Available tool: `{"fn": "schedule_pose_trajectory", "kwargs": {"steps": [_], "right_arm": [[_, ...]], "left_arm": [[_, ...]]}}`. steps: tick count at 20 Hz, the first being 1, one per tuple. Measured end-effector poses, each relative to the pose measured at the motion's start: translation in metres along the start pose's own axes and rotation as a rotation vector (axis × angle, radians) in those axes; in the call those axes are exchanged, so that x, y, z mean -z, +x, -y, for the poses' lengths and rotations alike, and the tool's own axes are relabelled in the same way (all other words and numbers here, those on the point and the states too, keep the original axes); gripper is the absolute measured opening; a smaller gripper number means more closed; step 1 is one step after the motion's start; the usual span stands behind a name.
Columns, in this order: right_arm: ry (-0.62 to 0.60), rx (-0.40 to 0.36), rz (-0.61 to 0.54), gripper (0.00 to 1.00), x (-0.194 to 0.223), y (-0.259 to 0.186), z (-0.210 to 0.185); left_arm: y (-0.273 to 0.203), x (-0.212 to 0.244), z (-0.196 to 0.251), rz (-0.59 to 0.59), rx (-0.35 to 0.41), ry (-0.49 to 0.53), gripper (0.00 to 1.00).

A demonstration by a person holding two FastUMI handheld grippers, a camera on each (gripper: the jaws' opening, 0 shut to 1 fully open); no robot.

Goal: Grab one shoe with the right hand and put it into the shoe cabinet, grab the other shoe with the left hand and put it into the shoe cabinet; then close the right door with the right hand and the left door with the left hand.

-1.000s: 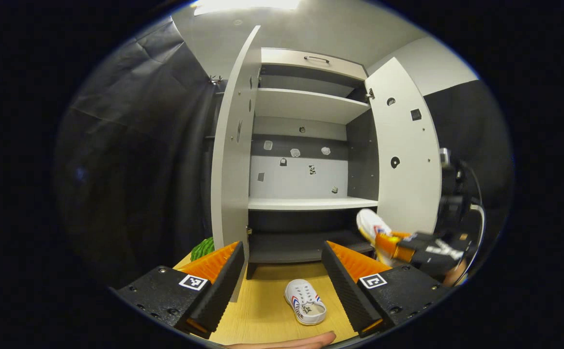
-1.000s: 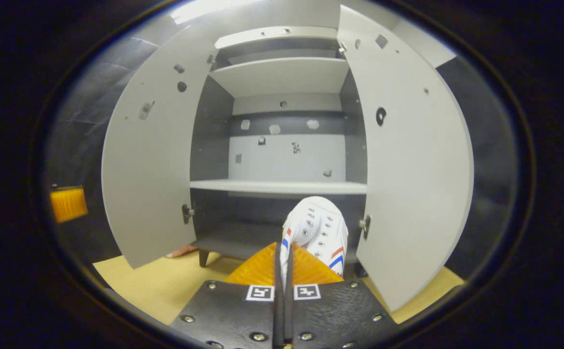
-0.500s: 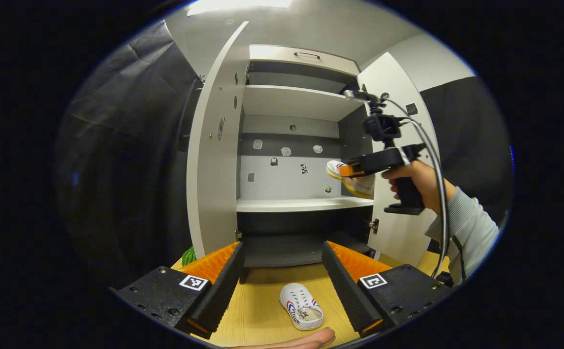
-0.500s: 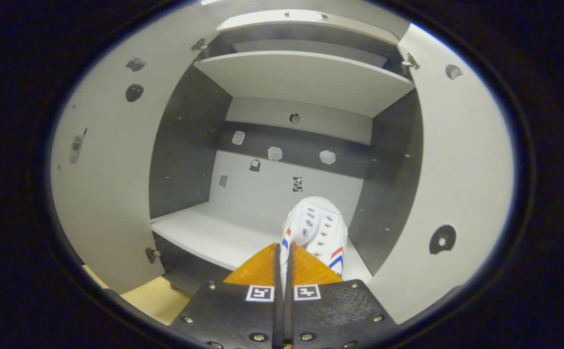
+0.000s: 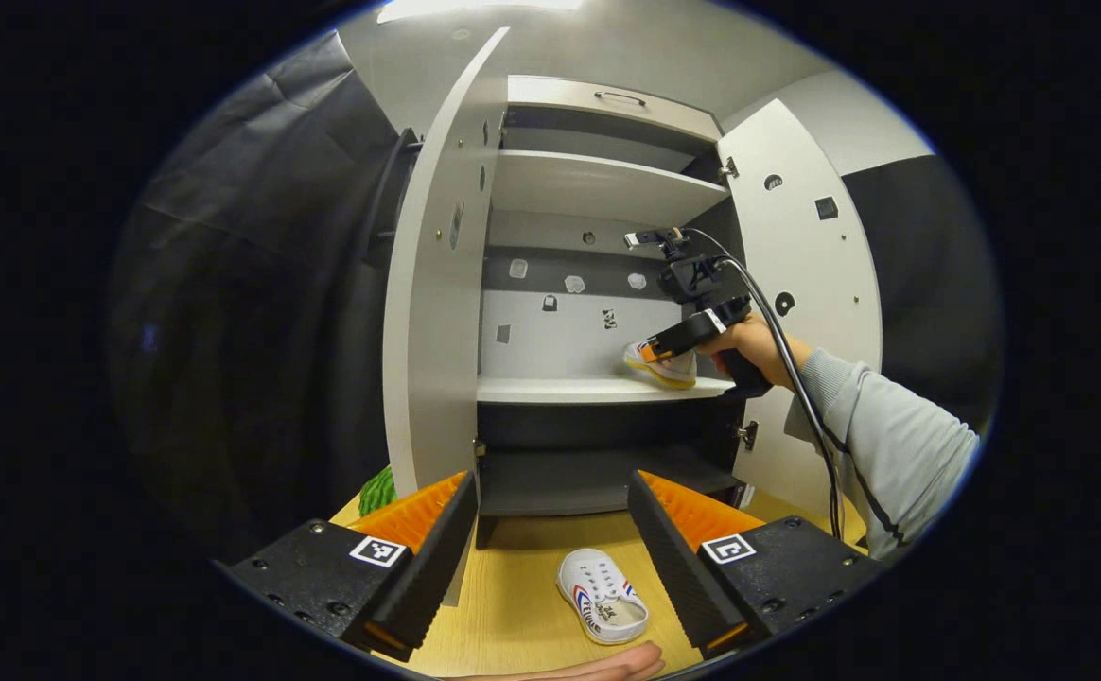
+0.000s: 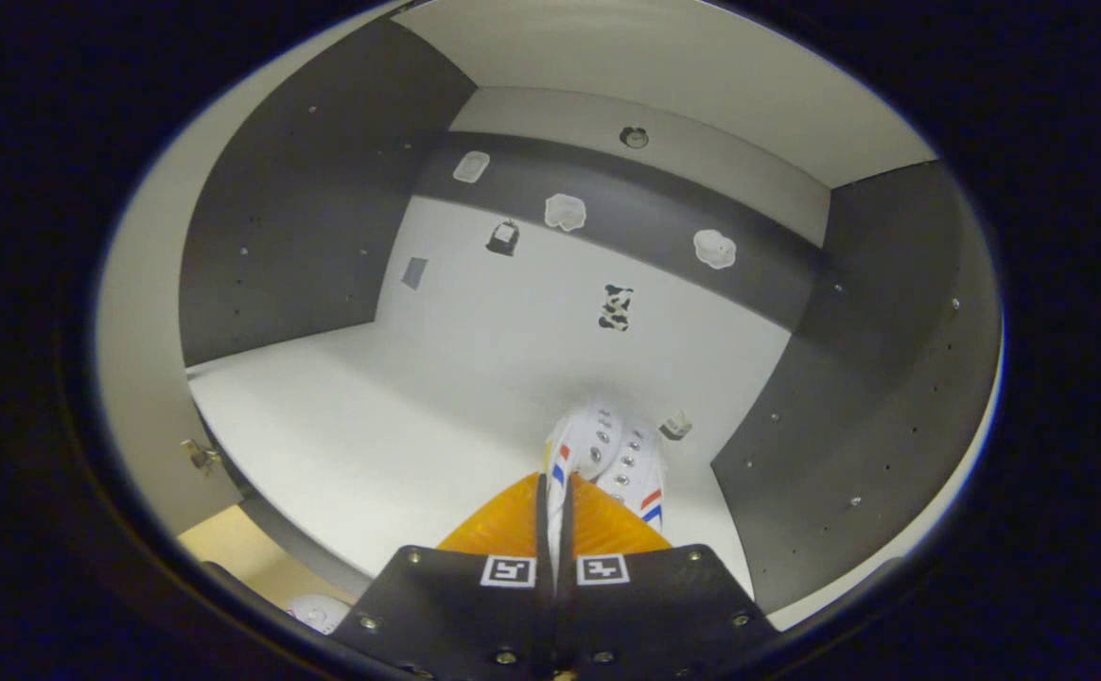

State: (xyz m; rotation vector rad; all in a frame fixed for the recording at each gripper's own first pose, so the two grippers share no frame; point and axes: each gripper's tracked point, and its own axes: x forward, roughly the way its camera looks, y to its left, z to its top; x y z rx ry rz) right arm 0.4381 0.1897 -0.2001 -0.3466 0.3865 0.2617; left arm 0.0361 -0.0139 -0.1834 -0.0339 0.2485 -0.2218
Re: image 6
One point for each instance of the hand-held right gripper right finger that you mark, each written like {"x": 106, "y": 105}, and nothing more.
{"x": 645, "y": 605}

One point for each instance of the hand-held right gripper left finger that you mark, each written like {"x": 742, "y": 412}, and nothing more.
{"x": 456, "y": 605}

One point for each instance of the white striped shoe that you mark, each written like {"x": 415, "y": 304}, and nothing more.
{"x": 612, "y": 454}
{"x": 319, "y": 613}

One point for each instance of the white shoe cabinet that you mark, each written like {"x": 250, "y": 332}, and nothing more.
{"x": 475, "y": 359}

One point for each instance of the white shoe cabinet door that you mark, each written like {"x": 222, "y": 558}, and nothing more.
{"x": 148, "y": 378}

